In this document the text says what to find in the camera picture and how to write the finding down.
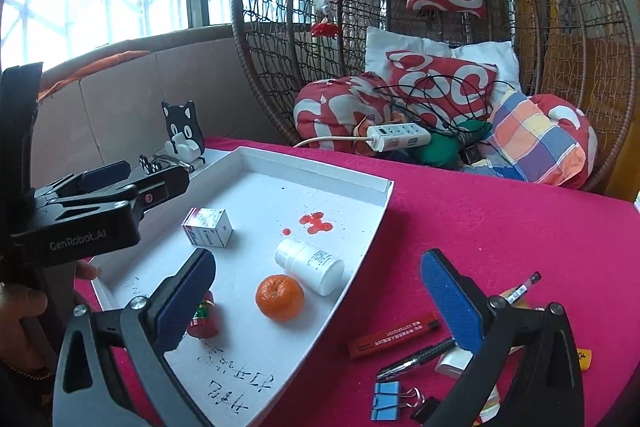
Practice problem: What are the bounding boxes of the orange cloth on ledge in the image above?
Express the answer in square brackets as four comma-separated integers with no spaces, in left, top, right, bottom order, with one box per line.
[37,50,150,102]

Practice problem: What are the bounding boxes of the round red white cushion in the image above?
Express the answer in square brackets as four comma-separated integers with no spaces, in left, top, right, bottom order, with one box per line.
[293,72,407,156]

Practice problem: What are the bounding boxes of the eyeglasses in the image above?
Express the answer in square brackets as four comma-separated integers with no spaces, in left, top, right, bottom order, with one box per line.
[139,154,195,176]

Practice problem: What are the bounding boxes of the white charger plug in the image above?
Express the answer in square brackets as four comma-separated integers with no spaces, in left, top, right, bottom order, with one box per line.
[435,348,473,379]

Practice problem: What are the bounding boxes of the small white medicine box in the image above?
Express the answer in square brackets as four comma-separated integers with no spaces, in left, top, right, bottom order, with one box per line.
[181,208,233,248]

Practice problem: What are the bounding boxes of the red round cushion right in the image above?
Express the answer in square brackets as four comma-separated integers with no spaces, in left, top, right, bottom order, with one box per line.
[529,94,598,188]

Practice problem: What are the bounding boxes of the green cushion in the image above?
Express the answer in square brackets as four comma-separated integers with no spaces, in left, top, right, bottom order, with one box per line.
[387,119,491,170]

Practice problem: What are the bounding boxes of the person's left hand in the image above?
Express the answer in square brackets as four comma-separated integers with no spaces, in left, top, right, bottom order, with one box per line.
[0,258,101,377]

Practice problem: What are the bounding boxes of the orange tangerine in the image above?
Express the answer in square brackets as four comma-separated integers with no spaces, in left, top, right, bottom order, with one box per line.
[255,274,305,322]

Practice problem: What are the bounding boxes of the blue binder clip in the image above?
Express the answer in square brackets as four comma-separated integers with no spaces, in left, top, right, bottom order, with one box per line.
[370,381,425,421]

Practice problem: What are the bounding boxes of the black cat phone stand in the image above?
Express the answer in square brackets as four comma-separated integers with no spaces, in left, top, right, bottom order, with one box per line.
[162,101,205,164]

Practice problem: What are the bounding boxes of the red table cloth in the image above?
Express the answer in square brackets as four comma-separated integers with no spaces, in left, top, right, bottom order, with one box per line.
[208,139,639,426]

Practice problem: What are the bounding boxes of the red pencil lead box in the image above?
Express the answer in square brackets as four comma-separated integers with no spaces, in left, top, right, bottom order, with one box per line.
[347,312,440,361]

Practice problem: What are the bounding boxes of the black ballpoint pen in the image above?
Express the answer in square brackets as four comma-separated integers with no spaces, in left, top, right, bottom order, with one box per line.
[375,337,457,383]

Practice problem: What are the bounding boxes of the white cardboard tray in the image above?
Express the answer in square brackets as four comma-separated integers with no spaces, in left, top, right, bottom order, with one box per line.
[93,147,394,426]

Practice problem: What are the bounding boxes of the white power strip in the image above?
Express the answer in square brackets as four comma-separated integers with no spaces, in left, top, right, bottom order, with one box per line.
[295,122,432,153]

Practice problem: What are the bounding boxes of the small red bottle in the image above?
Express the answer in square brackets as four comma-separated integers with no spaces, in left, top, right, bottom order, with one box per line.
[186,291,219,339]

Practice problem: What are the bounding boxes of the plaid colourful cushion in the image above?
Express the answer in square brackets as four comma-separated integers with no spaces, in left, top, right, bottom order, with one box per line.
[461,90,586,187]

